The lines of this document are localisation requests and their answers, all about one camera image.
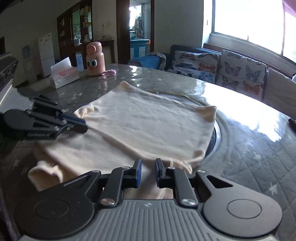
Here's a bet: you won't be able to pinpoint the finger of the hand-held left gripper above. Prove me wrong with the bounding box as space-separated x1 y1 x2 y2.
30 94 85 123
29 111 89 135

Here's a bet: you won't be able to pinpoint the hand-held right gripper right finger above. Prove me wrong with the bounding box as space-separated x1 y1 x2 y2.
154 158 234 207

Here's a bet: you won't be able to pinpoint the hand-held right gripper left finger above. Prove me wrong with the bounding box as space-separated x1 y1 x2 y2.
61 159 142 208

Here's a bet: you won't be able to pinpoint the cream knit garment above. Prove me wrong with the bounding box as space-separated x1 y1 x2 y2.
28 81 217 200

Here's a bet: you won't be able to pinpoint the hanging clothes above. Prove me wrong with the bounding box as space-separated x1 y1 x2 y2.
134 16 144 37

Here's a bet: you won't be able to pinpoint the white tissue box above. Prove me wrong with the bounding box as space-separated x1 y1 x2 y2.
50 57 80 89

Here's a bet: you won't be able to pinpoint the dark patterned chair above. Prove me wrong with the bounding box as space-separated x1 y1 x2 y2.
0 53 19 93

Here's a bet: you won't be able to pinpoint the pink cartoon face bottle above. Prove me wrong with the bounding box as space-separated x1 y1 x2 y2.
85 42 106 77

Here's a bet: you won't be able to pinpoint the white refrigerator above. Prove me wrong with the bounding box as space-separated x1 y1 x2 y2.
38 33 56 78

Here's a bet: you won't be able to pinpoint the round black hotplate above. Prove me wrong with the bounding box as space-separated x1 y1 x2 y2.
209 123 219 156

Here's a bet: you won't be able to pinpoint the dark wooden display cabinet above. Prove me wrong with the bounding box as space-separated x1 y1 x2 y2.
57 0 93 63

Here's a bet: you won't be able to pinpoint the blue cabinet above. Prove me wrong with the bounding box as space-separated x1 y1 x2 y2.
130 39 151 59

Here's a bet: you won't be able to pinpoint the grey blanket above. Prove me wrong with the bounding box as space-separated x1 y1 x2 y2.
147 51 169 70

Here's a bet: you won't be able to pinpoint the wide butterfly print cushion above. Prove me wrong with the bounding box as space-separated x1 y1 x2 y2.
167 50 220 84

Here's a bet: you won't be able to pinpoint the blue sofa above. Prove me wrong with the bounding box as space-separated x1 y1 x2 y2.
127 44 296 102

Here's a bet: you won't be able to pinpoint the tall butterfly print cushion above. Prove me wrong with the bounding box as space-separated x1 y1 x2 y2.
216 49 268 101

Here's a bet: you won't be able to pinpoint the plain white cushion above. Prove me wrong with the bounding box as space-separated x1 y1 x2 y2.
264 68 296 114

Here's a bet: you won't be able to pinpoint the large window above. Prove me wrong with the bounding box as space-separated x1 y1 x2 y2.
203 0 296 63

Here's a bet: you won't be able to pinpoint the dark wooden door frame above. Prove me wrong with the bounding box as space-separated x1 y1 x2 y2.
116 0 155 65

